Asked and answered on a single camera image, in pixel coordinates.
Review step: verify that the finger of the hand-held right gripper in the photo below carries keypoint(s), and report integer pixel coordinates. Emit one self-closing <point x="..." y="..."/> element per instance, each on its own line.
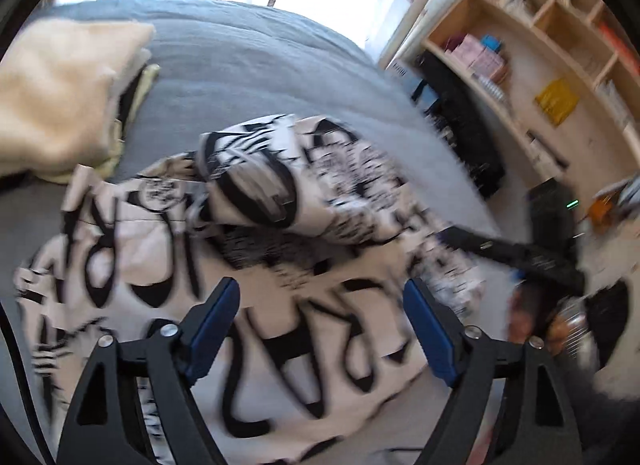
<point x="480" y="245"/>

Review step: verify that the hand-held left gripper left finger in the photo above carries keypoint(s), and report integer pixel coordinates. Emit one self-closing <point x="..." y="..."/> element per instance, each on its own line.
<point x="215" y="325"/>

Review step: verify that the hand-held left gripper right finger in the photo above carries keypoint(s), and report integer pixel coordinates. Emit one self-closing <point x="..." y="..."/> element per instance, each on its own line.
<point x="430" y="330"/>

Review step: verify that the black white printed hooded jacket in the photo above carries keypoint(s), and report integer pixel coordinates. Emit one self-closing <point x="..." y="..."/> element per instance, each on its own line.
<point x="150" y="235"/>

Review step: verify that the person's right hand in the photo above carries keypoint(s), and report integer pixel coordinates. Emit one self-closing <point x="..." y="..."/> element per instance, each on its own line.
<point x="522" y="315"/>

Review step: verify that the black device with green light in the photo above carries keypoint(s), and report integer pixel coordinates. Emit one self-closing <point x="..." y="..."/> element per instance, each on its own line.
<point x="552" y="215"/>

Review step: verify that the black white patched cloth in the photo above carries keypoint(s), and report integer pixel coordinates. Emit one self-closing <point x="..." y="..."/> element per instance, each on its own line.
<point x="607" y="325"/>

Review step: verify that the black cloth bag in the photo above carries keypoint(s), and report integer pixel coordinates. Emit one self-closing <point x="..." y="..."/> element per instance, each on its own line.
<point x="465" y="125"/>

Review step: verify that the yellow packet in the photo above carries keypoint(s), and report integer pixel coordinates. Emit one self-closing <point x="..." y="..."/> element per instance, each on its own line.
<point x="557" y="101"/>

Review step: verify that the white printed box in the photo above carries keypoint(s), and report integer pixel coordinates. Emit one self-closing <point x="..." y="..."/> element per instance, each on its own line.
<point x="400" y="76"/>

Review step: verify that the stack of pink boxes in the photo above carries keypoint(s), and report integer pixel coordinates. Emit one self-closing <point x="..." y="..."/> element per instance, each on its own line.
<point x="477" y="57"/>

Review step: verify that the small blue box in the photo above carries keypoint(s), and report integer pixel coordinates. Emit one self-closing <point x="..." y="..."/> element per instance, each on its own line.
<point x="492" y="43"/>

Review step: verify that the wooden bookshelf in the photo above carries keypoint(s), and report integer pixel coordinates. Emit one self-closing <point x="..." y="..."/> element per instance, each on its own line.
<point x="550" y="45"/>

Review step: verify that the black folded garment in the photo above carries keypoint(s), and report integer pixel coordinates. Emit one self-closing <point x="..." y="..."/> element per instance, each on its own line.
<point x="131" y="100"/>

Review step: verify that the pale yellow folded garment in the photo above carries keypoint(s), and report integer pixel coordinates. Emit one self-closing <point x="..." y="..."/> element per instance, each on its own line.
<point x="145" y="80"/>

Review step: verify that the blue-grey bed blanket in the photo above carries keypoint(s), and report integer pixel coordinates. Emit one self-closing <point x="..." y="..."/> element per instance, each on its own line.
<point x="250" y="70"/>

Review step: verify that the cream folded sweater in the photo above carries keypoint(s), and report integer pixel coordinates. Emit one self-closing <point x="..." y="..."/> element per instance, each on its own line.
<point x="60" y="90"/>

